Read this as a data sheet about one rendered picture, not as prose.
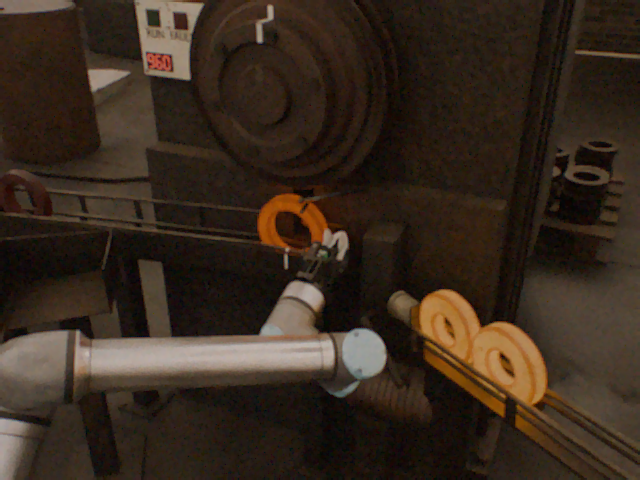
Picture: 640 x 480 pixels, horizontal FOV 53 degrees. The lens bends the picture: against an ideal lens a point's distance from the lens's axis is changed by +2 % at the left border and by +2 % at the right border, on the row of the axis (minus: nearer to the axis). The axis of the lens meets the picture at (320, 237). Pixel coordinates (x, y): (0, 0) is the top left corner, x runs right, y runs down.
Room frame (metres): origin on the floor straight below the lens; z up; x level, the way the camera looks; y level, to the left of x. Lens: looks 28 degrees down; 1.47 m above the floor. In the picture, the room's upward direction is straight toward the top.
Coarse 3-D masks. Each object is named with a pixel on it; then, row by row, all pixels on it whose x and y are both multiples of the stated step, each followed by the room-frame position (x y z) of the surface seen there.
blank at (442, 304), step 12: (432, 300) 1.05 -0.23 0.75; (444, 300) 1.02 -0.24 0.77; (456, 300) 1.02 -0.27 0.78; (420, 312) 1.08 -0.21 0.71; (432, 312) 1.05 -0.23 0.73; (444, 312) 1.02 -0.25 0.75; (456, 312) 0.99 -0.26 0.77; (468, 312) 0.99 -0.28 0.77; (420, 324) 1.08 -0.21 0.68; (432, 324) 1.05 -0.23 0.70; (444, 324) 1.06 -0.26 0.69; (456, 324) 0.99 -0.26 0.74; (468, 324) 0.97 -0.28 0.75; (432, 336) 1.04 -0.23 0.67; (444, 336) 1.04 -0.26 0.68; (456, 336) 0.99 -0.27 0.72; (468, 336) 0.96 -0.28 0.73; (456, 348) 0.98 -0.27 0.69; (468, 348) 0.96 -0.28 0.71; (468, 360) 0.96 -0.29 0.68
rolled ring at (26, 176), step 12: (0, 180) 1.75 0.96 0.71; (12, 180) 1.73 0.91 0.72; (24, 180) 1.71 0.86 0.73; (36, 180) 1.72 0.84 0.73; (0, 192) 1.76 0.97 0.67; (12, 192) 1.77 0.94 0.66; (36, 192) 1.70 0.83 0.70; (12, 204) 1.76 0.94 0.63; (36, 204) 1.70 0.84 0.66; (48, 204) 1.70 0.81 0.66; (48, 216) 1.71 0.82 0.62
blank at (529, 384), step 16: (480, 336) 0.94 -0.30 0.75; (496, 336) 0.90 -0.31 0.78; (512, 336) 0.88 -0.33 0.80; (480, 352) 0.93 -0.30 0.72; (496, 352) 0.93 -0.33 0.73; (512, 352) 0.87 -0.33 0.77; (528, 352) 0.86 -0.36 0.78; (480, 368) 0.93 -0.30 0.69; (496, 368) 0.91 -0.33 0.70; (528, 368) 0.84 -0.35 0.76; (544, 368) 0.85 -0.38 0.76; (512, 384) 0.86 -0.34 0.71; (528, 384) 0.83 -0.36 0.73; (544, 384) 0.84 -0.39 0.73; (496, 400) 0.89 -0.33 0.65; (528, 400) 0.83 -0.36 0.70
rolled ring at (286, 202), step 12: (276, 204) 1.36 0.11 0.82; (288, 204) 1.35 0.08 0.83; (300, 204) 1.34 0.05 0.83; (312, 204) 1.35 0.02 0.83; (264, 216) 1.38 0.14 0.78; (300, 216) 1.34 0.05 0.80; (312, 216) 1.32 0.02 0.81; (264, 228) 1.38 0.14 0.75; (312, 228) 1.32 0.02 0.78; (324, 228) 1.32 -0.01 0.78; (264, 240) 1.38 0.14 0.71; (276, 240) 1.38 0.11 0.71; (312, 240) 1.32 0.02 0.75
